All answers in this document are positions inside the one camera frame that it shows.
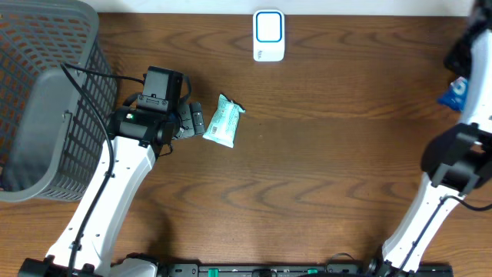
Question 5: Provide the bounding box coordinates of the white barcode scanner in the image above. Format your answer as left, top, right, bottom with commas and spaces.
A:
253, 9, 285, 62

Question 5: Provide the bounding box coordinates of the blue snack wrapper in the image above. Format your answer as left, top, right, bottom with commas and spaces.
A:
437, 77, 468, 112

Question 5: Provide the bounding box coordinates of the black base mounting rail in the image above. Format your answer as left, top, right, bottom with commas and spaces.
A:
122, 253, 454, 277

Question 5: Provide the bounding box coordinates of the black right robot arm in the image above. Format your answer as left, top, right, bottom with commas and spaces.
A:
368, 1, 491, 276

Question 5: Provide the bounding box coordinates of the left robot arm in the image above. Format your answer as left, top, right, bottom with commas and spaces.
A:
18, 102, 205, 276

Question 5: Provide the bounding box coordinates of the mint green wipes packet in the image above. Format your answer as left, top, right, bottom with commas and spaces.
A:
202, 94, 245, 148

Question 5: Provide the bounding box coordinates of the grey plastic mesh basket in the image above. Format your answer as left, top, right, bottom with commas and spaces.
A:
1, 1, 117, 202

